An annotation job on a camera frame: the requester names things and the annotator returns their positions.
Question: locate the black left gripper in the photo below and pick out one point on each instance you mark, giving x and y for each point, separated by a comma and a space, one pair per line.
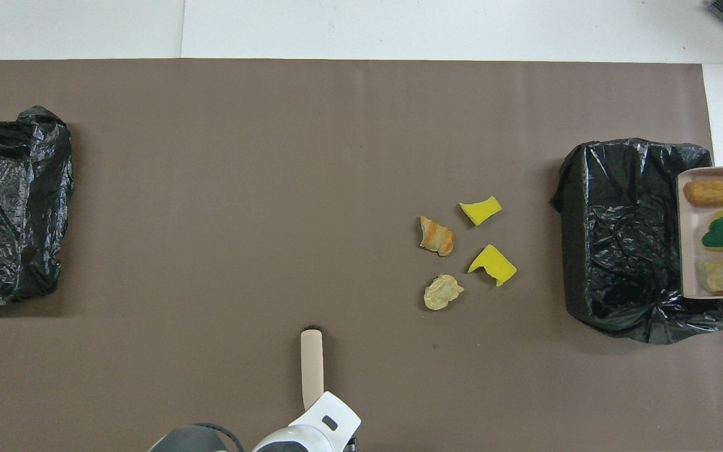
351, 446

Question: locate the beige hand brush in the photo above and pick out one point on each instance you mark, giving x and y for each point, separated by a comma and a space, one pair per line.
312, 364

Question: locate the pale torn bread piece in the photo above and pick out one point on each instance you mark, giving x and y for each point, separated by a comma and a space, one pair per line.
442, 292

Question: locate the orange striped bread piece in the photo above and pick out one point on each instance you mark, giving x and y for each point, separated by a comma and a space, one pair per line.
437, 236

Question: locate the beige plastic dustpan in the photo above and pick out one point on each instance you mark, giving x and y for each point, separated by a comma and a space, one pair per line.
688, 251

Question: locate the brown oval bread roll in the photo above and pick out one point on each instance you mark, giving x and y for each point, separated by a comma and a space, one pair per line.
713, 193

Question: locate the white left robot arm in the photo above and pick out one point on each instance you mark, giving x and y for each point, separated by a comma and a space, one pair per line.
311, 433

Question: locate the black bag lined bin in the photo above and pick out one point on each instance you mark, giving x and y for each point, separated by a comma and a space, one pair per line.
4, 220
612, 188

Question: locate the brown paper table mat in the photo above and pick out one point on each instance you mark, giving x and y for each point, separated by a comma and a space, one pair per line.
211, 125

